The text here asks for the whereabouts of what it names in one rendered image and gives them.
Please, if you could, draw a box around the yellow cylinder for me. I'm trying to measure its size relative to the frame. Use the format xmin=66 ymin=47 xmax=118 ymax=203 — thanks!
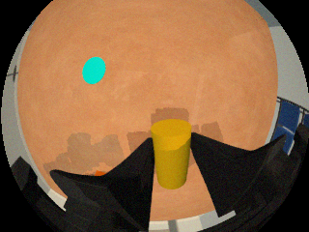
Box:
xmin=151 ymin=119 xmax=190 ymax=189

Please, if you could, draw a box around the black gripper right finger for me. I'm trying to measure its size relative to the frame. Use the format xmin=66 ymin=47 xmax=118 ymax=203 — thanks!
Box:
xmin=190 ymin=132 xmax=287 ymax=217

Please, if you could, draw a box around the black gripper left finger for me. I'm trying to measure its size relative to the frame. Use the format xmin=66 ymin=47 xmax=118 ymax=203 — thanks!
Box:
xmin=49 ymin=137 xmax=155 ymax=232

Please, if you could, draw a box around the cyan circle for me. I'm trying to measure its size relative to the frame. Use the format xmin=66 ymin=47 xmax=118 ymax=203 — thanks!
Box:
xmin=82 ymin=57 xmax=105 ymax=84

